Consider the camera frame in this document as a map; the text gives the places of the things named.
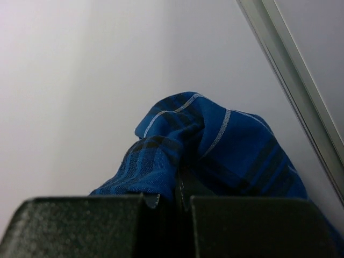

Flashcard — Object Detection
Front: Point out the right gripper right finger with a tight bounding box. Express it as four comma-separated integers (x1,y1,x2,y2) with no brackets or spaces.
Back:
176,169,333,257

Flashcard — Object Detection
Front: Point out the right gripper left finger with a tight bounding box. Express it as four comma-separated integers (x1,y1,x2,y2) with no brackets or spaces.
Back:
1,195,177,257

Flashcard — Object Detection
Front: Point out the dark blue plaid shirt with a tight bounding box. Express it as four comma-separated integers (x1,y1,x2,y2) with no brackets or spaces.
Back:
93,92,343,257

